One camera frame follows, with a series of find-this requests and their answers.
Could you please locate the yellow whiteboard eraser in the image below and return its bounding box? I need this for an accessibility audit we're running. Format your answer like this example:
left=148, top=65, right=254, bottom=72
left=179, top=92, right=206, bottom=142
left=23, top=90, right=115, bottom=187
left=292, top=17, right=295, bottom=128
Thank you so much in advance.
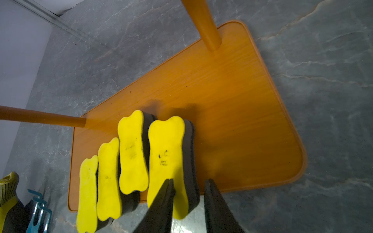
left=76, top=155, right=113, bottom=233
left=147, top=116, right=200, bottom=220
left=97, top=137, right=140, bottom=221
left=118, top=110, right=156, bottom=195

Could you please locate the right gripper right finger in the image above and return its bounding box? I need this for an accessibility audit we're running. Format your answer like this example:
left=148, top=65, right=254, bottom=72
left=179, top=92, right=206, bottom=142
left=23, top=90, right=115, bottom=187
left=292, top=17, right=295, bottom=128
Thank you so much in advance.
left=204, top=179, right=244, bottom=233

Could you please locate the orange two-tier wooden shelf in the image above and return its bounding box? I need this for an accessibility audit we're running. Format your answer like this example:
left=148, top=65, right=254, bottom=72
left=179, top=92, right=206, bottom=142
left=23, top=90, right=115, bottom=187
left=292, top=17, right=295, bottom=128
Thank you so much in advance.
left=1, top=1, right=307, bottom=212

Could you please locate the yellow black gardening glove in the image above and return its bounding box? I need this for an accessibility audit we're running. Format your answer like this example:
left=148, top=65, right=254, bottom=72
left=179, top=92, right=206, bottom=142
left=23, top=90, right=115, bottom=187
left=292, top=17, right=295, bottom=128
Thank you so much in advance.
left=1, top=171, right=29, bottom=233

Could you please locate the blue yellow garden fork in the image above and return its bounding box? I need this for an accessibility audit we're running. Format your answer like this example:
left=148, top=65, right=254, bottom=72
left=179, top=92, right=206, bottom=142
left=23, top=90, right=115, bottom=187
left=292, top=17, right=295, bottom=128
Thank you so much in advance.
left=26, top=189, right=52, bottom=233

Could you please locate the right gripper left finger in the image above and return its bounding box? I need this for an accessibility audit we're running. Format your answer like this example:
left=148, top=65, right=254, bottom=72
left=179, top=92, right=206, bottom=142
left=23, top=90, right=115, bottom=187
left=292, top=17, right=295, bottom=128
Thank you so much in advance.
left=134, top=179, right=176, bottom=233

